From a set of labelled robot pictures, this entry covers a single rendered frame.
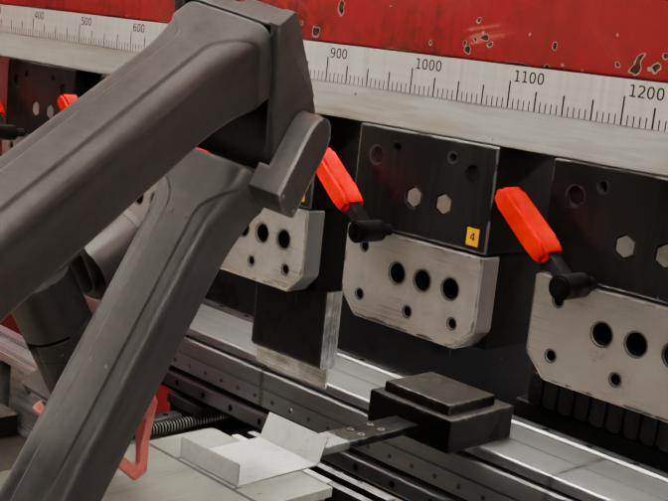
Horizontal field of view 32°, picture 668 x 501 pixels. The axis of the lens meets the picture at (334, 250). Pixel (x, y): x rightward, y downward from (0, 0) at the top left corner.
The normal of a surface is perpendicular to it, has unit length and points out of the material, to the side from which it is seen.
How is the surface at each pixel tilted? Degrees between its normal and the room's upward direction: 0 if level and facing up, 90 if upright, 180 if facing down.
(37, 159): 30
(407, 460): 90
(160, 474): 0
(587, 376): 90
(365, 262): 90
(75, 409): 62
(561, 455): 0
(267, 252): 90
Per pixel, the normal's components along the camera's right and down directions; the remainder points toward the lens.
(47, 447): -0.20, -0.32
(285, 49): 0.88, 0.36
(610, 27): -0.72, 0.06
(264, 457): 0.10, -0.98
